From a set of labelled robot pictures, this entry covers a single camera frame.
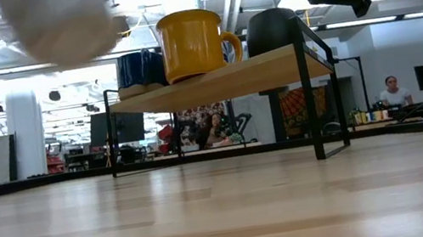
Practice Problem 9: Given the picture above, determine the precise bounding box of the navy blue mug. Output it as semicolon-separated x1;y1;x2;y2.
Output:
112;45;171;102

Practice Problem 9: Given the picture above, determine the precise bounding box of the grey mug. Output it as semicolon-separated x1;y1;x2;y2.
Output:
0;0;134;79

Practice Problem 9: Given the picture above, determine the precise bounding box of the person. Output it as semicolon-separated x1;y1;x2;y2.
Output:
192;108;238;151
375;72;415;110

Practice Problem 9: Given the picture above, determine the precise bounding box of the orange patterned tapestry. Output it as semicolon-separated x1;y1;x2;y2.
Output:
277;84;333;139

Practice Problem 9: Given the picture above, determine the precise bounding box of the dark desk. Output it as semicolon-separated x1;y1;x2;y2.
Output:
347;102;423;135

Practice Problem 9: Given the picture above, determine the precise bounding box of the wooden shelf with black legs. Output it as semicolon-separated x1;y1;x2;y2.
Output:
91;10;354;195

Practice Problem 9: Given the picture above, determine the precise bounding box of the red patterned tapestry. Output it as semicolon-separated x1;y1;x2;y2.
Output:
175;100;233;146

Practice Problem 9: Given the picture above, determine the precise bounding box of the red chair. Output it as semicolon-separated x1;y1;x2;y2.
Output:
155;123;178;155

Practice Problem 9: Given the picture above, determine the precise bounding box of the black monitor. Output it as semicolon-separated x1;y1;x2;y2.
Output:
85;106;149;150

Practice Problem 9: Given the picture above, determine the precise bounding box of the black ceiling dome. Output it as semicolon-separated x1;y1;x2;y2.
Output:
47;89;62;104

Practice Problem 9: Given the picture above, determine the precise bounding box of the white column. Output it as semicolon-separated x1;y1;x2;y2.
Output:
2;87;53;181

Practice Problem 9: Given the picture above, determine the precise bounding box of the black table frame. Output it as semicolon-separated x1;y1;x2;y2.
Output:
0;111;423;211

